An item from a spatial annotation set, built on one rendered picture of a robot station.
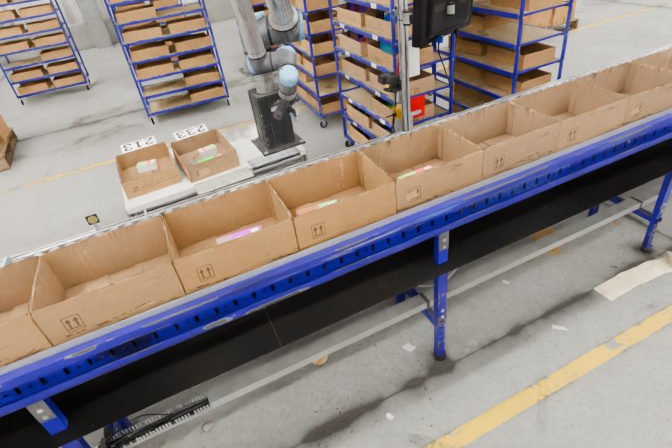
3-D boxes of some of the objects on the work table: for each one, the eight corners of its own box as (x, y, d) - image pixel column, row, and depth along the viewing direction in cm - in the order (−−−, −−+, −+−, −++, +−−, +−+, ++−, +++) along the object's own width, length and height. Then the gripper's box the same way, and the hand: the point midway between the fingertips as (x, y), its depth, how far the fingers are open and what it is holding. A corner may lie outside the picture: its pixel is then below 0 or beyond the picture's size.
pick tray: (170, 155, 265) (164, 141, 259) (182, 182, 235) (176, 165, 230) (121, 171, 255) (114, 156, 250) (128, 200, 226) (120, 184, 220)
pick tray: (220, 142, 272) (215, 128, 266) (240, 165, 243) (236, 149, 237) (174, 158, 261) (169, 143, 256) (191, 183, 233) (185, 167, 227)
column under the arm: (250, 141, 269) (237, 89, 251) (289, 128, 277) (279, 78, 259) (264, 156, 249) (251, 102, 231) (305, 143, 257) (296, 89, 239)
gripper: (308, 93, 223) (305, 114, 241) (273, 78, 223) (272, 100, 241) (302, 106, 220) (299, 126, 238) (266, 91, 220) (266, 112, 238)
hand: (283, 117), depth 239 cm, fingers open, 14 cm apart
